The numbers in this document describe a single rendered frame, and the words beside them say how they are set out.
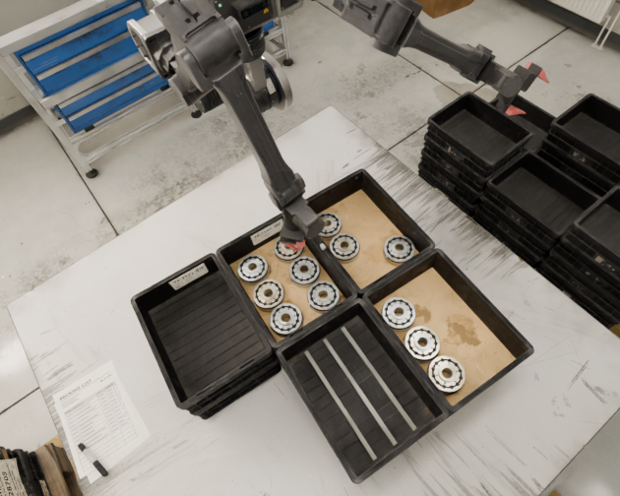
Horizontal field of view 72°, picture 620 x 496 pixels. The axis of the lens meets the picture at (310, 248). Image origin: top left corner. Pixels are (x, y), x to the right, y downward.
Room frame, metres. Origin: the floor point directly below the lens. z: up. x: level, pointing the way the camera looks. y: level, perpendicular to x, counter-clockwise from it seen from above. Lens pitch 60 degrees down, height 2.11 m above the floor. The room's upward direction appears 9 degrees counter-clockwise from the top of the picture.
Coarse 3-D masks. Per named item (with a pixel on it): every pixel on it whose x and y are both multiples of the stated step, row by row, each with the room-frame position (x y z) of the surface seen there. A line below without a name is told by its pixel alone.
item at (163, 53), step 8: (152, 32) 1.02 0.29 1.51; (160, 32) 1.02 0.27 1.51; (168, 32) 1.04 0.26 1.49; (144, 40) 1.01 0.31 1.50; (152, 40) 1.01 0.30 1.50; (160, 40) 1.02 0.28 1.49; (168, 40) 1.01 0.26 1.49; (152, 48) 1.00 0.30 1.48; (160, 48) 0.99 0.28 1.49; (168, 48) 0.99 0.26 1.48; (152, 56) 1.00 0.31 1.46; (160, 56) 0.98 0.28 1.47; (168, 56) 0.97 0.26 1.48; (160, 64) 0.97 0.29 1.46; (168, 64) 0.95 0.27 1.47; (160, 72) 1.00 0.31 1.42; (168, 72) 0.95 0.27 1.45
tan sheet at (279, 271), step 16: (272, 240) 0.80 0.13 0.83; (272, 256) 0.74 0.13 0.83; (272, 272) 0.68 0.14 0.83; (288, 272) 0.67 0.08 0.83; (304, 272) 0.66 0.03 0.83; (288, 288) 0.61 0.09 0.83; (304, 288) 0.60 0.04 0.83; (304, 304) 0.54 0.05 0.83; (288, 320) 0.50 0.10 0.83; (304, 320) 0.49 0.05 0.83
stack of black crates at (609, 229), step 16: (608, 192) 0.92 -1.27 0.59; (592, 208) 0.85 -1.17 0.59; (608, 208) 0.90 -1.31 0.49; (576, 224) 0.79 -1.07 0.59; (592, 224) 0.83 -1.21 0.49; (608, 224) 0.82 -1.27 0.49; (560, 240) 0.80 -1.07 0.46; (576, 240) 0.76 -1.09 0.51; (592, 240) 0.71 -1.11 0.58; (608, 240) 0.75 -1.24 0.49; (560, 256) 0.76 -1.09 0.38; (576, 256) 0.72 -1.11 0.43; (592, 256) 0.68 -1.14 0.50; (608, 256) 0.65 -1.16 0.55; (544, 272) 0.77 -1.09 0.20; (560, 272) 0.73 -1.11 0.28; (576, 272) 0.68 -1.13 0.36; (592, 272) 0.64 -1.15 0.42; (608, 272) 0.61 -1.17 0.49; (560, 288) 0.68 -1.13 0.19; (576, 288) 0.64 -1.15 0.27; (592, 288) 0.61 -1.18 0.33; (608, 288) 0.57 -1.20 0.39; (592, 304) 0.56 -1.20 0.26; (608, 304) 0.53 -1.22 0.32; (608, 320) 0.49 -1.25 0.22
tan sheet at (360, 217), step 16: (336, 208) 0.90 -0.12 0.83; (352, 208) 0.89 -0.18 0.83; (368, 208) 0.87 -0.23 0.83; (352, 224) 0.81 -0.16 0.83; (368, 224) 0.80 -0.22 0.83; (384, 224) 0.79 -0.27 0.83; (368, 240) 0.74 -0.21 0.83; (384, 240) 0.73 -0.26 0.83; (368, 256) 0.68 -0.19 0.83; (352, 272) 0.63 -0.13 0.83; (368, 272) 0.62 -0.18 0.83; (384, 272) 0.61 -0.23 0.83
